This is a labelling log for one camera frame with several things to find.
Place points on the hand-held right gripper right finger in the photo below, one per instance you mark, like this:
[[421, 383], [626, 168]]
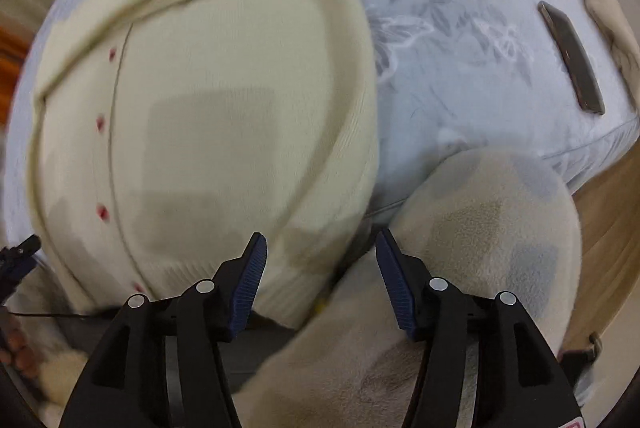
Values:
[[392, 280]]

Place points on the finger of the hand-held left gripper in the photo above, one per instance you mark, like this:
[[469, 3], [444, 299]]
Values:
[[25, 247]]

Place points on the cream cloth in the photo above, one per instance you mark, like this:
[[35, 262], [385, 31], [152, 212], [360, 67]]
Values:
[[605, 8]]

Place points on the spotted fleece pants leg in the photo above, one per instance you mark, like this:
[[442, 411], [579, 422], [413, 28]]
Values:
[[475, 218]]

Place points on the cream knit cardigan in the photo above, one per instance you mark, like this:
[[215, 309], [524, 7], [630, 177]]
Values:
[[200, 83]]

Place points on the grey butterfly print blanket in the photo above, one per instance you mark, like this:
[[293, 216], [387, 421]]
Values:
[[450, 83]]

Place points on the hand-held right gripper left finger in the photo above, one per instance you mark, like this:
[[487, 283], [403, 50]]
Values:
[[252, 273]]

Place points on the black smartphone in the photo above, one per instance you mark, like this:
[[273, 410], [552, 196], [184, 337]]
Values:
[[572, 58]]

